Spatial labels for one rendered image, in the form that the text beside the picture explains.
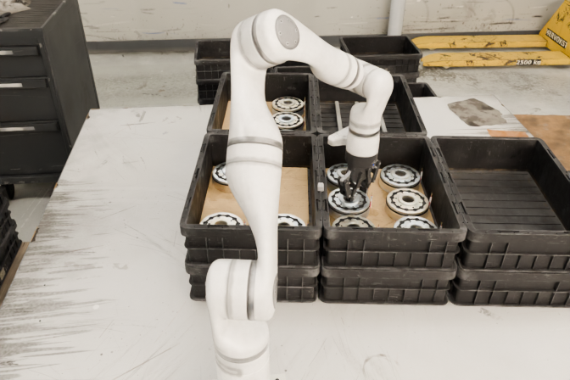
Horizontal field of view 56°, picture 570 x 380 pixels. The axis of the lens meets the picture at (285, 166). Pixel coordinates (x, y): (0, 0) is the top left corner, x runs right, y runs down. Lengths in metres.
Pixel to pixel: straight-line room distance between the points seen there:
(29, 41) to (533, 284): 2.07
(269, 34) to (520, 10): 4.31
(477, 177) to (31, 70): 1.89
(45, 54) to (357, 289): 1.75
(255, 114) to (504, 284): 0.72
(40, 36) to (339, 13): 2.71
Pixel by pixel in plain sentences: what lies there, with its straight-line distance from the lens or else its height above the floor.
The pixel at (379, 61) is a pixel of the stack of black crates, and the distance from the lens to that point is 2.90.
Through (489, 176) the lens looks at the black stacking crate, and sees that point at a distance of 1.55.
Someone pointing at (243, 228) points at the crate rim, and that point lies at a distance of 1.10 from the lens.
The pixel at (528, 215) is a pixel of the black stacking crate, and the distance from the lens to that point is 1.43.
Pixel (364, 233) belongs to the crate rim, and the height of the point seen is 0.92.
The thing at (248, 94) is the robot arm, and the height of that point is 1.25.
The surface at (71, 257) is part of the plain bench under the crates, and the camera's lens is 1.47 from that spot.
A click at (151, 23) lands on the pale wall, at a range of 4.54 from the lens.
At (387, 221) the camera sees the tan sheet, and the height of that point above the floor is 0.83.
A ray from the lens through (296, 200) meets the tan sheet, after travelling 1.34.
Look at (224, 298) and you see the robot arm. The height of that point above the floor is 1.05.
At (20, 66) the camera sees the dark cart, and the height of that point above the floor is 0.73.
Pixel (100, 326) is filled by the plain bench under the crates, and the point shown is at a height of 0.70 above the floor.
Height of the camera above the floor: 1.64
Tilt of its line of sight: 34 degrees down
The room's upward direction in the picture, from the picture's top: 1 degrees clockwise
